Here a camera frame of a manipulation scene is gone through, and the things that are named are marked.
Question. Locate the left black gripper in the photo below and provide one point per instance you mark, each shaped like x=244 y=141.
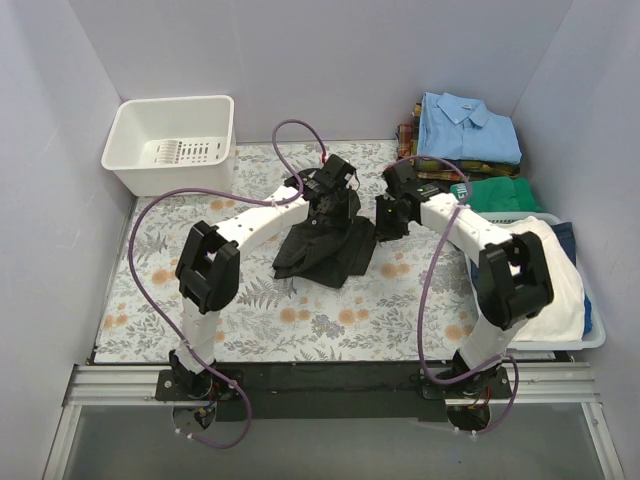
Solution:
x=335 y=209

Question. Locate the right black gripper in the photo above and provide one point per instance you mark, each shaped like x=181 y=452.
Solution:
x=387 y=220

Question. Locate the black pinstriped long sleeve shirt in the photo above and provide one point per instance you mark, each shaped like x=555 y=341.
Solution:
x=332 y=244

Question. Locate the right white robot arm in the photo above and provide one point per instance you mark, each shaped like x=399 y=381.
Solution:
x=513 y=282

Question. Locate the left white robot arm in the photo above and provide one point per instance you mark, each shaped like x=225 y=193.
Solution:
x=209 y=267

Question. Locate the plaid folded shirt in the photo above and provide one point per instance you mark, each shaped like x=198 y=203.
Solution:
x=407 y=135

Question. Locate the light blue folded shirt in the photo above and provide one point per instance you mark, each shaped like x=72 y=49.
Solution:
x=457 y=128

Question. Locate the green folded shirt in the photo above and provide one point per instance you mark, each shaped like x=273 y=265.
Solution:
x=502 y=194

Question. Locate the floral table mat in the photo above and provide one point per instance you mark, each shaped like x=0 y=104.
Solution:
x=408 y=303

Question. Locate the white plastic bin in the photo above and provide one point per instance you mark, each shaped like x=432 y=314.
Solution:
x=158 y=145

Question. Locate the white garment in basket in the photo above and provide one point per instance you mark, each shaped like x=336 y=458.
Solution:
x=563 y=320

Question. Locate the light grey laundry basket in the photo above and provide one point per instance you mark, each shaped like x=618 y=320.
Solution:
x=592 y=340

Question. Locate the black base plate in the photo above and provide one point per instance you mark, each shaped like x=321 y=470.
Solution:
x=327 y=390

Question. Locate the aluminium rail frame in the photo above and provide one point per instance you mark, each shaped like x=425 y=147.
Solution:
x=540 y=382

